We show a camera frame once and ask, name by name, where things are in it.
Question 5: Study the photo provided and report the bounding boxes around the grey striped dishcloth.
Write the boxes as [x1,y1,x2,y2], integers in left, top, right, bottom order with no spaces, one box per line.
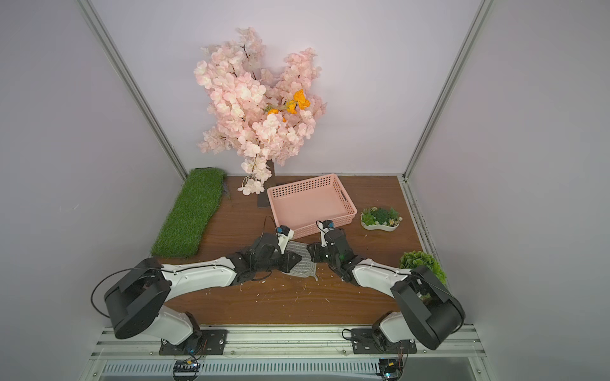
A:
[287,241,319,281]

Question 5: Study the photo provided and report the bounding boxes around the pink plastic basket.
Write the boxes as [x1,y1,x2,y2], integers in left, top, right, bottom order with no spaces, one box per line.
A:
[267,174,357,240]

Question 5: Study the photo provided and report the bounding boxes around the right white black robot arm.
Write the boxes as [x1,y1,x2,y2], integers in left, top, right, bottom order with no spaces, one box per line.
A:
[307,228,465,352]

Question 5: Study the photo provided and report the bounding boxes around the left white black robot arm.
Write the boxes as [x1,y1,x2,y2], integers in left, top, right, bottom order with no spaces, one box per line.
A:
[103,231,302,355]

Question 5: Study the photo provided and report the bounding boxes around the succulents in white dish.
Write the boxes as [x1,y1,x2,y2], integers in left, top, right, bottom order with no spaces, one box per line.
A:
[361,206,403,233]

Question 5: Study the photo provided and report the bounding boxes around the round green leafy plant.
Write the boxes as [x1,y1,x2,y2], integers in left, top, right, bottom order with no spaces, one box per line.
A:
[399,251,447,285]

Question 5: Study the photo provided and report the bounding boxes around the green artificial grass mat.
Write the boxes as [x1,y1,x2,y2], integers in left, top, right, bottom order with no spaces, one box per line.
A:
[150,168,226,259]

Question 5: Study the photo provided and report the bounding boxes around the pink cherry blossom tree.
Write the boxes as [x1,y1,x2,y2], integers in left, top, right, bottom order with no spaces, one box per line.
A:
[194,28,327,195]

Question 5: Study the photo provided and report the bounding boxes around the orange artificial flowers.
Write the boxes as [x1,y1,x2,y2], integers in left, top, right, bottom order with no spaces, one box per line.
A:
[265,89,311,115]

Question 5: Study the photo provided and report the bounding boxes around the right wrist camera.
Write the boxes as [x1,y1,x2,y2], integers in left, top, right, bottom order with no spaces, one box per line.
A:
[316,220,335,248]

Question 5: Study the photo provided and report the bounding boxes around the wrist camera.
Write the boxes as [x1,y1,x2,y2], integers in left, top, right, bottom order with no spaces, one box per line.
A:
[316,220,335,248]
[276,225,294,256]

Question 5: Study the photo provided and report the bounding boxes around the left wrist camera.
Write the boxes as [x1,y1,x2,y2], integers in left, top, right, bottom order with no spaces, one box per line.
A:
[276,225,294,256]

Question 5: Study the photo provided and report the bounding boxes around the aluminium mounting rail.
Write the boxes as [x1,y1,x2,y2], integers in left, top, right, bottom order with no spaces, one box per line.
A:
[91,325,487,360]

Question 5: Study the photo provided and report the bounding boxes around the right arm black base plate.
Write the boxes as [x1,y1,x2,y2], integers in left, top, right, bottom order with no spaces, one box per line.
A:
[342,328,417,355]

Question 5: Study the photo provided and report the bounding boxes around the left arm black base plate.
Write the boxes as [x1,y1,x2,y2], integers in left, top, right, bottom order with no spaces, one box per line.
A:
[159,312,229,357]

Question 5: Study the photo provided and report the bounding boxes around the right corner aluminium post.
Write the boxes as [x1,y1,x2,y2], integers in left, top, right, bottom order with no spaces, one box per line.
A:
[402,0,494,183]

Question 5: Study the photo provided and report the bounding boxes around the corner aluminium post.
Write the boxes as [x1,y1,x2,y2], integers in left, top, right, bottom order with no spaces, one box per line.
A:
[402,0,494,183]
[76,0,188,181]

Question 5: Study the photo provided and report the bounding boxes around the left corner aluminium post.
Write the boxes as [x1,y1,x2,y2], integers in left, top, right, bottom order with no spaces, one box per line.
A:
[76,0,188,181]

